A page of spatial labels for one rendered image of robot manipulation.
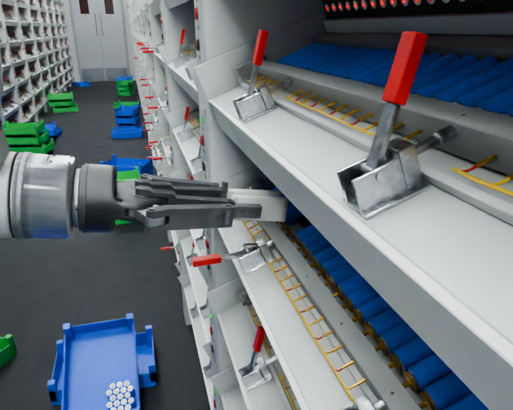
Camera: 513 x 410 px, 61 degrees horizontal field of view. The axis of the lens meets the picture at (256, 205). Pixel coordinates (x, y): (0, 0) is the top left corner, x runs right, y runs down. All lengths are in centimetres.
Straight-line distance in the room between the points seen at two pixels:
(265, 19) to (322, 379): 49
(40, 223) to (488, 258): 40
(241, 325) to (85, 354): 80
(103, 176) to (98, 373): 103
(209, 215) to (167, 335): 121
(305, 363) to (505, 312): 26
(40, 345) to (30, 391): 22
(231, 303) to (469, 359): 64
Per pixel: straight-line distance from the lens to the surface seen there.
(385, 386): 36
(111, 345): 148
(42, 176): 47
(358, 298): 43
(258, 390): 66
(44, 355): 171
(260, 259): 55
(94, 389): 144
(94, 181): 48
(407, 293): 22
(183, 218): 47
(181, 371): 152
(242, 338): 74
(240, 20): 67
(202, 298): 118
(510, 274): 20
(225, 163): 69
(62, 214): 47
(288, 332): 45
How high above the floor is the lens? 102
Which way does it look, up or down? 22 degrees down
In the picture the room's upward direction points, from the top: straight up
